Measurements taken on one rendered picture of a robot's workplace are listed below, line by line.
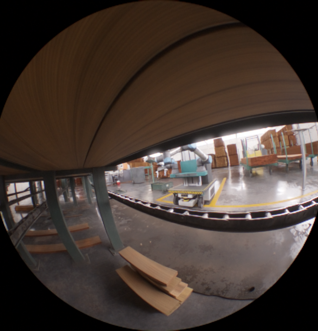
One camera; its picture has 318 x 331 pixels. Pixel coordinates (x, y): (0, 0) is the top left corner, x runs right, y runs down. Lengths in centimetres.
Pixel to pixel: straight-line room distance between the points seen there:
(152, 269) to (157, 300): 18
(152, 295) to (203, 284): 31
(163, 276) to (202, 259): 40
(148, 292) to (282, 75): 69
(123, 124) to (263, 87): 20
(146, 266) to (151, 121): 59
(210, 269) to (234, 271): 17
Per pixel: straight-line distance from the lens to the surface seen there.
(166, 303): 56
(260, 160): 323
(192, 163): 170
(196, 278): 76
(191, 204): 157
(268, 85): 15
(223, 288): 75
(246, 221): 29
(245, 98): 15
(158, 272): 55
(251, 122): 34
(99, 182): 78
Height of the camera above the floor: 70
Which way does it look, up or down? 2 degrees up
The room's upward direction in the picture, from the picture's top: 7 degrees counter-clockwise
